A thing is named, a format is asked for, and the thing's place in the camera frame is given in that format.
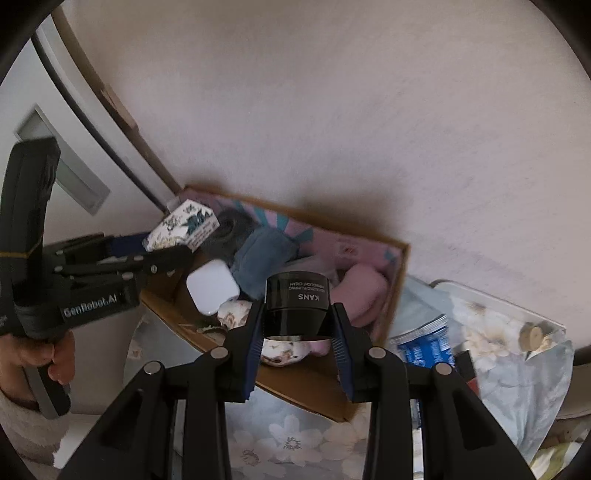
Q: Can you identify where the pink fluffy sock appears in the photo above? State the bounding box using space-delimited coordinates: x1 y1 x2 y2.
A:
307 340 332 357
331 263 389 328

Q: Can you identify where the white patterned sock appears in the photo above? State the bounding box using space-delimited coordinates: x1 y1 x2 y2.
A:
217 299 311 368

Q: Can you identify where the black KANS cream jar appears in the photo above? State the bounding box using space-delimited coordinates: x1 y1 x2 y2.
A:
262 271 335 341

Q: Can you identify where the floral tissue packet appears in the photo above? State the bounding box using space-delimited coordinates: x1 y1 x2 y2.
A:
143 200 219 252

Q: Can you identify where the white rounded plastic case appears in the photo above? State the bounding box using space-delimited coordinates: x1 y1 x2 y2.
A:
185 259 240 316

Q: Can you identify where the blue wet wipes pack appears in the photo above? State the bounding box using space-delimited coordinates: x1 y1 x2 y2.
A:
389 314 455 368

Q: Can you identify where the dark grey fluffy cloth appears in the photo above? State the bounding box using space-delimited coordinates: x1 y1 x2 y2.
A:
197 207 302 301

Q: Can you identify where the dark red lipstick tube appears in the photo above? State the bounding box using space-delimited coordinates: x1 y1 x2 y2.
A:
454 350 481 396

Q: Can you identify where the beige cream jar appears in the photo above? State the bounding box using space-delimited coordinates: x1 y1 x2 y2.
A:
519 323 555 355

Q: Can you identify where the clear dental floss box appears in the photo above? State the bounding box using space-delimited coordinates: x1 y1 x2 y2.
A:
280 255 339 285

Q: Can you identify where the white fluffy sleeve forearm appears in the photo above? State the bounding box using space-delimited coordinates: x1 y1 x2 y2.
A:
1 393 70 466

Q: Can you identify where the person left hand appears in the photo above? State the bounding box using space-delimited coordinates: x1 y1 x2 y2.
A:
0 331 75 410

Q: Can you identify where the cardboard box with pink flaps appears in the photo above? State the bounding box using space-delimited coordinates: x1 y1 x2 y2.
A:
138 184 412 423

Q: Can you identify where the white table tray edge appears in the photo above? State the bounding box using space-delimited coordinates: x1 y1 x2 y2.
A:
430 280 566 333

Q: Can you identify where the floral grey blue cloth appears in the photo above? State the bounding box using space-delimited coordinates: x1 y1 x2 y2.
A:
125 278 580 479

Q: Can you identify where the white door with handle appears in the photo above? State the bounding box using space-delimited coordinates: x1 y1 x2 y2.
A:
0 13 181 416

